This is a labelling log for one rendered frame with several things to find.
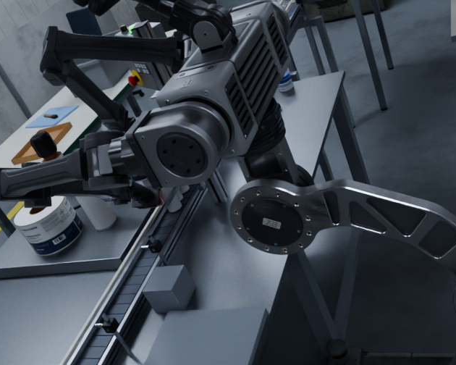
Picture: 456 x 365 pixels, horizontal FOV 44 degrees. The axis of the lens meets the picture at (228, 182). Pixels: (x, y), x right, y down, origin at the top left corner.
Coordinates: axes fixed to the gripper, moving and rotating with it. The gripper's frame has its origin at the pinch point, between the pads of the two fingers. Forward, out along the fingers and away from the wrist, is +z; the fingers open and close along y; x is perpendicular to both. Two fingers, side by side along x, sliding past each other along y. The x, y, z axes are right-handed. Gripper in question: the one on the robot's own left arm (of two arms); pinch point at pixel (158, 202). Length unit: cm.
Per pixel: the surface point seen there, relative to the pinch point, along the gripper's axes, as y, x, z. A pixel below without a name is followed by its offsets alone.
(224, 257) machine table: -26.9, 22.5, -6.2
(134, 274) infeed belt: -0.5, 26.8, -14.7
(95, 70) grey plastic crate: 113, -131, 105
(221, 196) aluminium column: -19.7, -1.8, 9.1
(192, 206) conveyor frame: -8.8, 0.4, 8.3
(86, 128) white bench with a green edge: 99, -79, 83
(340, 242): -43, 4, 85
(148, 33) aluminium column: -18, -40, -38
